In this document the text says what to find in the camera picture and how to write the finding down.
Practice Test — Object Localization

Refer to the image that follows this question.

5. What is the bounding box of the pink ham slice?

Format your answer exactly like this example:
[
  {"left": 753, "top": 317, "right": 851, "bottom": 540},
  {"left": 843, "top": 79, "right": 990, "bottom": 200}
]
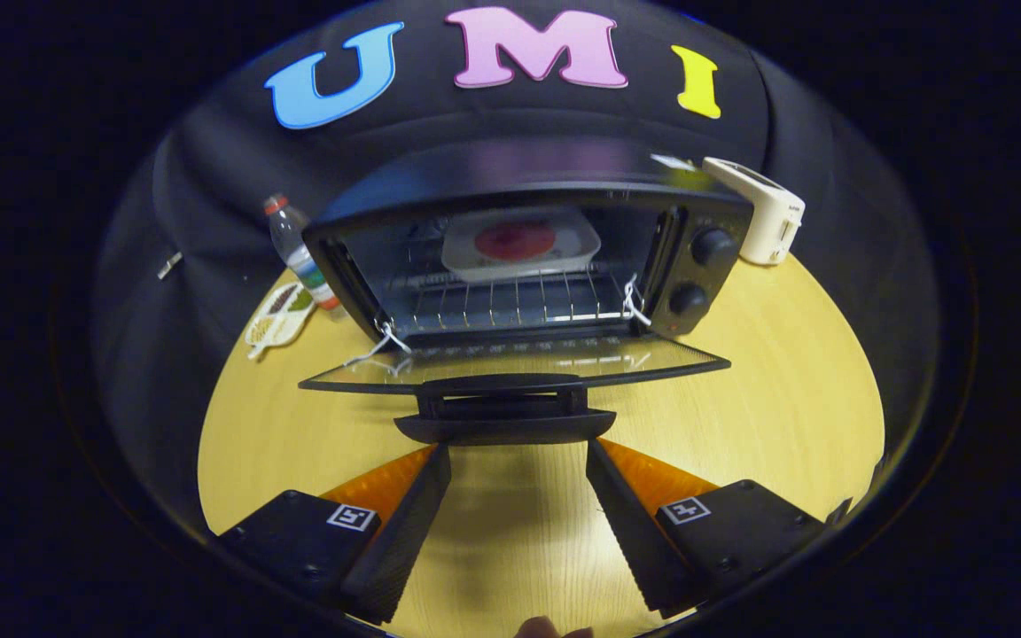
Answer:
[{"left": 475, "top": 222, "right": 557, "bottom": 262}]

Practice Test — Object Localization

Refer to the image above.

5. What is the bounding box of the white square plate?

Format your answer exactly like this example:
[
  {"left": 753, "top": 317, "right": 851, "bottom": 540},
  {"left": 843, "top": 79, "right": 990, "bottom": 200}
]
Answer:
[{"left": 441, "top": 207, "right": 602, "bottom": 283}]

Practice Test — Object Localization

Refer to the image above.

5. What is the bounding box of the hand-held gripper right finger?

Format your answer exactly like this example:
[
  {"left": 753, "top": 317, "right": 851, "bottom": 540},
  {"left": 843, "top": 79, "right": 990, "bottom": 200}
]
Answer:
[{"left": 586, "top": 437, "right": 830, "bottom": 619}]

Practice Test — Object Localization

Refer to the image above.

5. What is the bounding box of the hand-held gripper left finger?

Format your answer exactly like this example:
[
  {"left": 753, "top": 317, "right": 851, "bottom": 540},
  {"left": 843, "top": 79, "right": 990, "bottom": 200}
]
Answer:
[{"left": 214, "top": 443, "right": 452, "bottom": 626}]

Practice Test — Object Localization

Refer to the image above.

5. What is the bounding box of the black toaster oven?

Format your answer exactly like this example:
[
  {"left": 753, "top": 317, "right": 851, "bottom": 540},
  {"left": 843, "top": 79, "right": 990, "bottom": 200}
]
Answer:
[{"left": 298, "top": 137, "right": 755, "bottom": 446}]

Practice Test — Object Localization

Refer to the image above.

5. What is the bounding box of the leaf-shaped dish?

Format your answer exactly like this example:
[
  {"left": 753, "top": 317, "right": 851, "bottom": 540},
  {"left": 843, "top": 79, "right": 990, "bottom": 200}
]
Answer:
[{"left": 245, "top": 282, "right": 316, "bottom": 360}]

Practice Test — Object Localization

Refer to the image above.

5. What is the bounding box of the white bread toaster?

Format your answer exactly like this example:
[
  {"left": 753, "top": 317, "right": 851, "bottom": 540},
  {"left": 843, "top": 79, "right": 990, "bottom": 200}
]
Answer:
[{"left": 703, "top": 157, "right": 806, "bottom": 266}]

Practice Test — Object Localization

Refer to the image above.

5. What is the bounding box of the clear plastic bottle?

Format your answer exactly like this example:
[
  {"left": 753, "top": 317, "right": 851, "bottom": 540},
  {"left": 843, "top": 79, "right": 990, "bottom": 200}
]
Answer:
[{"left": 264, "top": 194, "right": 341, "bottom": 311}]

